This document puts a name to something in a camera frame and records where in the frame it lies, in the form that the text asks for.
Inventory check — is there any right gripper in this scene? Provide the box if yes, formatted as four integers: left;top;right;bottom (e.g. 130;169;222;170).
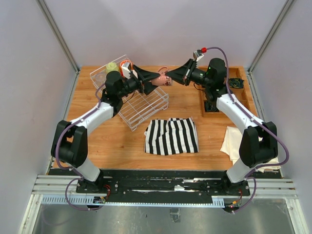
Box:
165;59;212;88

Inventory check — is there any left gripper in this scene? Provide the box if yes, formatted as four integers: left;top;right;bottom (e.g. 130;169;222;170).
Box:
118;65;161;98

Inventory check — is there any small pink mug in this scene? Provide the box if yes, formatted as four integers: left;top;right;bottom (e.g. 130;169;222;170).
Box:
151;66;173;86

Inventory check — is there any orange mug black handle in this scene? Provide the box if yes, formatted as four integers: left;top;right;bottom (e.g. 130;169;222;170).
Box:
119;59;133;74

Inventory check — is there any light green mug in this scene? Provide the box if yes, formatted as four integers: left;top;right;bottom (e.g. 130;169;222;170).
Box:
105;62;120;74

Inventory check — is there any clear glass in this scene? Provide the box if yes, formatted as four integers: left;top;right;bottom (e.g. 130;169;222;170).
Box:
96;73;106;86

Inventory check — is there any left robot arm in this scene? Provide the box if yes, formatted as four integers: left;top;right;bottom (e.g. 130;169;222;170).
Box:
51;65;161;193

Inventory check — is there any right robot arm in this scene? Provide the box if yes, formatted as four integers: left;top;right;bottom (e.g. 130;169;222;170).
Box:
166;58;278;195

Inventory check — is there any dark green rolled sock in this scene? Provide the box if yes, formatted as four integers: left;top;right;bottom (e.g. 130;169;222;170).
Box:
204;100;219;113

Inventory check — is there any green patterned rolled sock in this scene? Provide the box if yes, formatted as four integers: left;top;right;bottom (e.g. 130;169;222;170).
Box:
229;78;244;89

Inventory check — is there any black white striped cloth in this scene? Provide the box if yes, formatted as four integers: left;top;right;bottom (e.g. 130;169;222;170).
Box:
144;117;199;156

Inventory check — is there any wooden compartment tray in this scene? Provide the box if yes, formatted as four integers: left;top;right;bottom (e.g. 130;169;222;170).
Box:
195;66;255;118

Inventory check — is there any cream folded cloth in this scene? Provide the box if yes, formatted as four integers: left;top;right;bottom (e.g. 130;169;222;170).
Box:
220;126;281;173

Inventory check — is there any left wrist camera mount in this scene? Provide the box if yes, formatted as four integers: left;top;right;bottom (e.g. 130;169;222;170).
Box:
120;62;137;79

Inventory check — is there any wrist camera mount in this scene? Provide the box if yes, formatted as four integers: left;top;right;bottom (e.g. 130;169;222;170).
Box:
193;49;204;62
120;62;137;79

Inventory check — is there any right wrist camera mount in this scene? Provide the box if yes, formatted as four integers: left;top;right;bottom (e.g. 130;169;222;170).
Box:
193;49;204;62

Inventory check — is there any white wire dish rack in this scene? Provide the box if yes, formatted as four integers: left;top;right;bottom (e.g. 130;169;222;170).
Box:
90;55;169;131

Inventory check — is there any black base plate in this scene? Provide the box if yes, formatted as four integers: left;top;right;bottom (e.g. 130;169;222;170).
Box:
76;169;251;204

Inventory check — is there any aluminium frame rail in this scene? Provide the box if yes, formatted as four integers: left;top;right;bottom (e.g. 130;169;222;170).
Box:
19;169;309;234

